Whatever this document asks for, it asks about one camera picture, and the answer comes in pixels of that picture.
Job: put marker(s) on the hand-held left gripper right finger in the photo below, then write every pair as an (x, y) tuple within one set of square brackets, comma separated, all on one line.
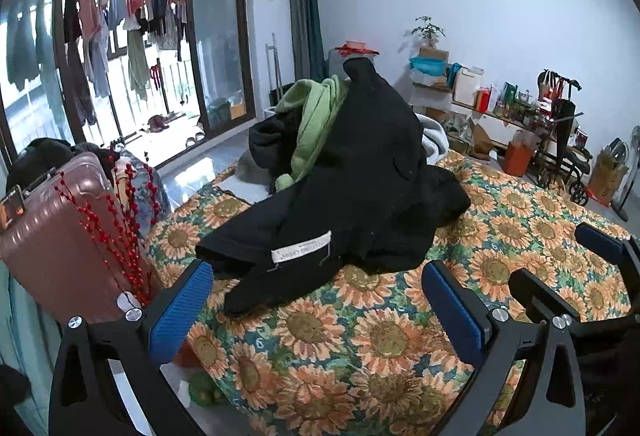
[(452, 311)]

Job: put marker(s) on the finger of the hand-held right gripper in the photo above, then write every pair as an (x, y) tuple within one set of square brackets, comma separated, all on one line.
[(535, 291), (600, 243)]

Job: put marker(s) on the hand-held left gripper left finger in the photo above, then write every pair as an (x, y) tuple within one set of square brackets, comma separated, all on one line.
[(177, 316)]

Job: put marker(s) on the black garment with white label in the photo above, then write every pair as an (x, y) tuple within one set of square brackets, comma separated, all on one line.
[(360, 176)]

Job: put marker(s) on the row of hanging clothes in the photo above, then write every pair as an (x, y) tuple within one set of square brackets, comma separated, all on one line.
[(137, 60)]

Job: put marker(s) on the red berry branches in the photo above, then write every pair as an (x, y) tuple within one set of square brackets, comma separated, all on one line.
[(132, 273)]

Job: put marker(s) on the large cardboard box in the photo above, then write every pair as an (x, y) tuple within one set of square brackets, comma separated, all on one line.
[(607, 181)]

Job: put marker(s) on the sunflower print blanket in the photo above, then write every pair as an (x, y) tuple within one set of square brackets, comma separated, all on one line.
[(380, 341)]

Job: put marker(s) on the green fruit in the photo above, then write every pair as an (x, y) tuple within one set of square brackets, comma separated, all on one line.
[(202, 391)]

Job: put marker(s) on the fan head in box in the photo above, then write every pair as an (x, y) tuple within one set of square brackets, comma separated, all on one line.
[(620, 149)]

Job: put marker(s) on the black standing fan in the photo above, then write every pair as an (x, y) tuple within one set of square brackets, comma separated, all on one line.
[(636, 140)]

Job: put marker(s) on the blue floral cloth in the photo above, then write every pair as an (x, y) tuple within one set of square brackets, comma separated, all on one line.
[(150, 201)]

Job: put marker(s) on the orange paper bag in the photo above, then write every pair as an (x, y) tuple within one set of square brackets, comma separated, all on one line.
[(517, 158)]

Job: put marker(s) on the pink suitcase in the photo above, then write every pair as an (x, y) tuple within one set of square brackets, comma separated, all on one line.
[(50, 256)]

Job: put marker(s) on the open brown cardboard box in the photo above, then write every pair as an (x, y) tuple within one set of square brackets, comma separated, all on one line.
[(482, 140)]

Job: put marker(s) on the red white shopping bag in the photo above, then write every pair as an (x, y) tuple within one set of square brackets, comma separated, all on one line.
[(554, 90)]

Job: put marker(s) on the white slippers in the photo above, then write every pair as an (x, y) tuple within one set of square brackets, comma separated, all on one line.
[(195, 139)]

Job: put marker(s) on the red carton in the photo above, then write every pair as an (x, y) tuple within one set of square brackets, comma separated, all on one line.
[(483, 100)]

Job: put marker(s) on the brown shoes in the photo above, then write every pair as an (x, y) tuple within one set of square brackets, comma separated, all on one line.
[(160, 123)]

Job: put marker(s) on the white box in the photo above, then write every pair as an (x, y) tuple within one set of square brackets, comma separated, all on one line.
[(465, 88)]

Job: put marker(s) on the black bag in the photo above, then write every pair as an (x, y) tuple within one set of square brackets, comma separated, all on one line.
[(45, 153)]

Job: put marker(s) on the light green garment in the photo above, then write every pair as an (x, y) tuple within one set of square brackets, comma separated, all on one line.
[(310, 115)]

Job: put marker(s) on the teal plastic basin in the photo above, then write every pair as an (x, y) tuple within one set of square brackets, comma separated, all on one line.
[(427, 64)]

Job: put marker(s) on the small cardboard box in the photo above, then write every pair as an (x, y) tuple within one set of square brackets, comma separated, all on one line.
[(434, 54)]

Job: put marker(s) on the grey cabinet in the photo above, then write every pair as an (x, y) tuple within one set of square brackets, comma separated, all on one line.
[(337, 65)]

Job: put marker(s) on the potted plant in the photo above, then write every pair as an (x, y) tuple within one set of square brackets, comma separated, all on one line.
[(427, 29)]

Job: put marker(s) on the red cloth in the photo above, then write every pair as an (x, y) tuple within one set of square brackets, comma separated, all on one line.
[(352, 48)]

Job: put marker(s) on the sliding glass door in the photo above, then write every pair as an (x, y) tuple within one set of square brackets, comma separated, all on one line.
[(220, 15)]

